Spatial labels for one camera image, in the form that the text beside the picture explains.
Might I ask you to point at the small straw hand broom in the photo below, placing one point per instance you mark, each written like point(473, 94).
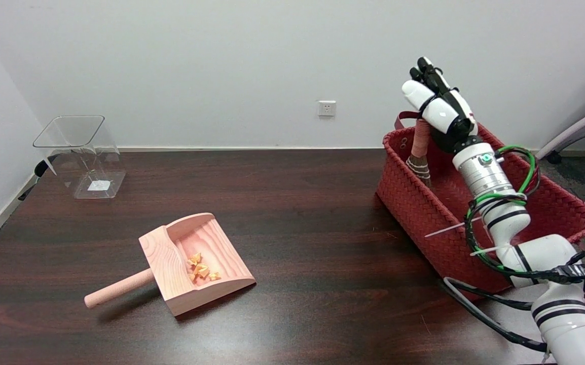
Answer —
point(420, 152)

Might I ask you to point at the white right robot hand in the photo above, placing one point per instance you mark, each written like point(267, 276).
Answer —
point(444, 112)

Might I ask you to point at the grey office chair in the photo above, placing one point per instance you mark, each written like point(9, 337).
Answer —
point(576, 133)

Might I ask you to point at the yellow paper scrap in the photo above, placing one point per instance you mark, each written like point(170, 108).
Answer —
point(195, 259)
point(200, 271)
point(214, 276)

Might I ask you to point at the white wall socket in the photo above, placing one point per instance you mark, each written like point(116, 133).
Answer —
point(326, 108)

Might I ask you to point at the wooden dustpan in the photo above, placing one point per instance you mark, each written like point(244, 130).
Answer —
point(191, 263)

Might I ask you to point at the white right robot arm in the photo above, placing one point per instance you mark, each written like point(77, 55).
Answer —
point(531, 253)

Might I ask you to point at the clear plastic container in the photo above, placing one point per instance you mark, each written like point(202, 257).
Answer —
point(82, 154)

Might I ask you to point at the brown woven storage basket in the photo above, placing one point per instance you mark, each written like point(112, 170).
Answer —
point(454, 213)

